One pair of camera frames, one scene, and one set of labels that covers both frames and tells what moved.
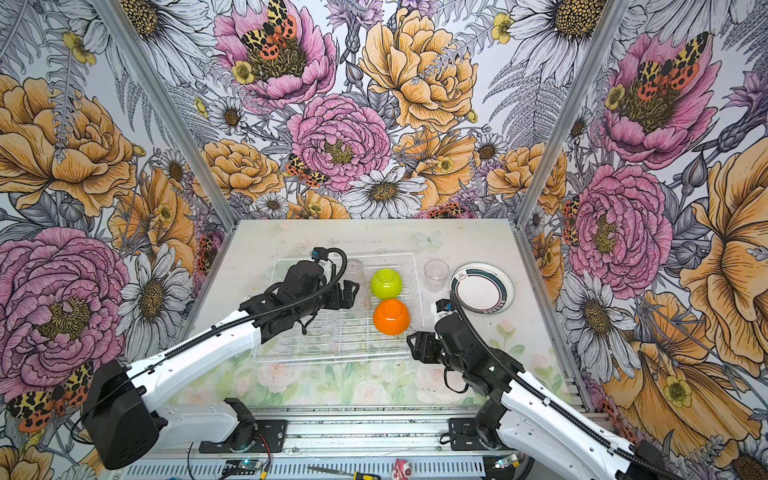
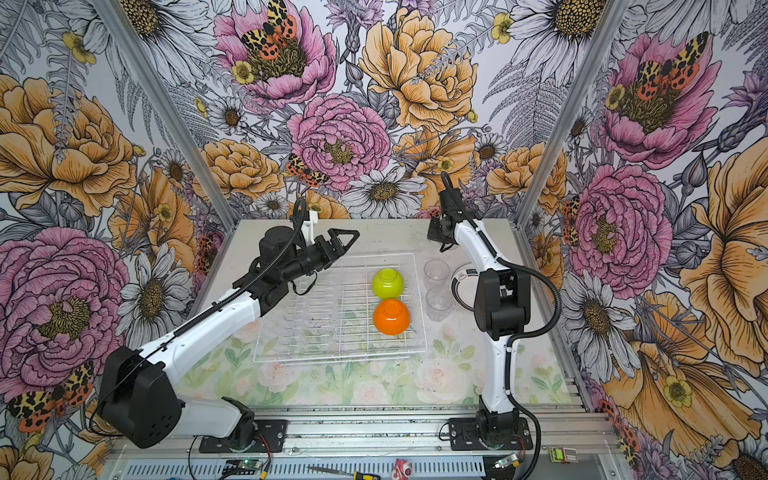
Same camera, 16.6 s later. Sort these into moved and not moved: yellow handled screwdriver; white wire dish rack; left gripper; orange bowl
Moved: left gripper
Not moved: yellow handled screwdriver; white wire dish rack; orange bowl
